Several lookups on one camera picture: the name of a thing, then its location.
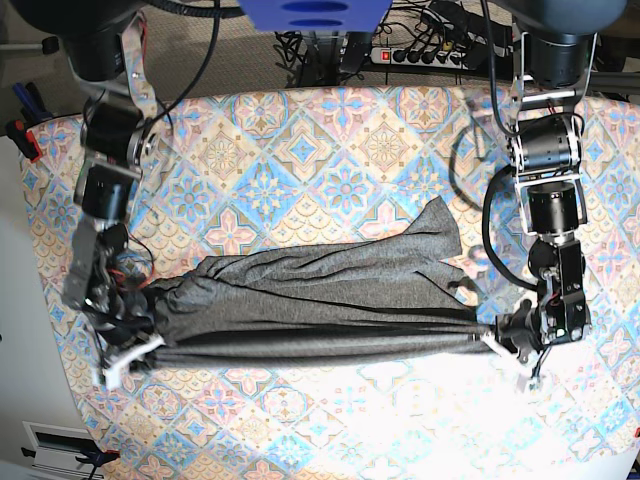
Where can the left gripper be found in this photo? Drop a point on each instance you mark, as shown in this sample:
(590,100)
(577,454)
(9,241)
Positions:
(529,328)

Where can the patterned tablecloth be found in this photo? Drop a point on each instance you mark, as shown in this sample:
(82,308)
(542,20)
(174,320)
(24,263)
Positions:
(244,173)

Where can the blue black clamp bottom left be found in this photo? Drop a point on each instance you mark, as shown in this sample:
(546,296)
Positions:
(95,457)

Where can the red black clamp top left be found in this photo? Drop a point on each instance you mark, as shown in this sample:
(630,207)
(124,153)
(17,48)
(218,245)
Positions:
(23,139)

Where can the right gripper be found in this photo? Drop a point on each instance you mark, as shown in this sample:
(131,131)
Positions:
(124,321)

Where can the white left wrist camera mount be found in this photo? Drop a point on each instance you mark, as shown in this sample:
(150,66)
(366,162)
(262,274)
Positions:
(527,368)

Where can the white power strip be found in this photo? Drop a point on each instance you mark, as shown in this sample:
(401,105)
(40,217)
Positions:
(433,58)

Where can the grey t-shirt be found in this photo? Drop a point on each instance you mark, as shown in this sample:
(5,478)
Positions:
(321,305)

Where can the white vent panel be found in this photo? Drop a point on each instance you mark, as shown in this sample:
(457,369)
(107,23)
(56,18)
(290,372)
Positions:
(60,438)

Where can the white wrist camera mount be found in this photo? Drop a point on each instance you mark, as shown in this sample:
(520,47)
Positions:
(527,368)
(112,366)

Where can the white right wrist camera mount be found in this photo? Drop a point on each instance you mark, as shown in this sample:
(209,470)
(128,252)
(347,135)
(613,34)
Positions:
(112,366)

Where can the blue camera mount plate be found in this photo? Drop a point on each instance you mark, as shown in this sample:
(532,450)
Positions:
(315,15)

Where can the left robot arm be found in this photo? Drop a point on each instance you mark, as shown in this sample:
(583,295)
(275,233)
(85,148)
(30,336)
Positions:
(554,45)

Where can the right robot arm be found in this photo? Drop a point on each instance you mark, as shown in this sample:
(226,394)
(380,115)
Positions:
(105,45)

